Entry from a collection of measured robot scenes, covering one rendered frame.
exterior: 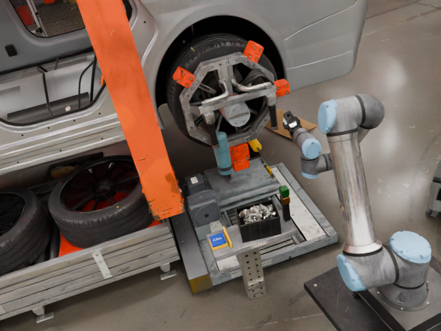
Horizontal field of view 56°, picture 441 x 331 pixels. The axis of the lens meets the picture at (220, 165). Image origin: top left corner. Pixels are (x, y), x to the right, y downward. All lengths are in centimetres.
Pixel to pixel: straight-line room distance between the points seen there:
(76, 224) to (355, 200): 152
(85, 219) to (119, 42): 108
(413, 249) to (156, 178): 116
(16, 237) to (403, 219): 228
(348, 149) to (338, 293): 74
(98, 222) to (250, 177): 105
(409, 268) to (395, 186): 137
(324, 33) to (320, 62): 17
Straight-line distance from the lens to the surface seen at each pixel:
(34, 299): 262
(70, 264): 247
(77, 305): 272
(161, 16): 227
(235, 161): 253
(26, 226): 261
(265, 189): 278
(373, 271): 168
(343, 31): 268
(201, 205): 240
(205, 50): 230
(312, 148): 202
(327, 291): 203
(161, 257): 248
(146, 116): 186
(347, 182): 159
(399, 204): 292
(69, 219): 247
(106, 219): 238
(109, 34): 173
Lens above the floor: 193
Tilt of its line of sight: 35 degrees down
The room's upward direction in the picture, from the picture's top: 12 degrees counter-clockwise
